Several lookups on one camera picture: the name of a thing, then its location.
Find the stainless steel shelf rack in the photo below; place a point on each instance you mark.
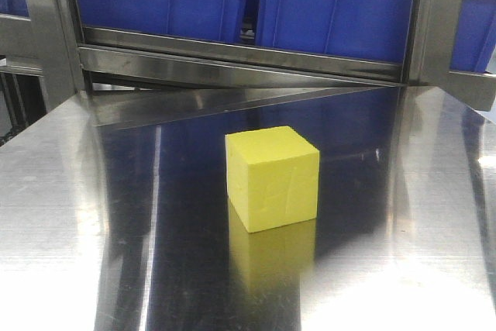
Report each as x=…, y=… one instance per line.
x=53, y=44

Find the blue bin far right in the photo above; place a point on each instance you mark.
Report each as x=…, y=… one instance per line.
x=475, y=36

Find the blue plastic bin right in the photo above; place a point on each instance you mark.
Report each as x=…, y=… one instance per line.
x=361, y=29

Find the yellow foam block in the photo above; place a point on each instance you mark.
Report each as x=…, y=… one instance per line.
x=272, y=177

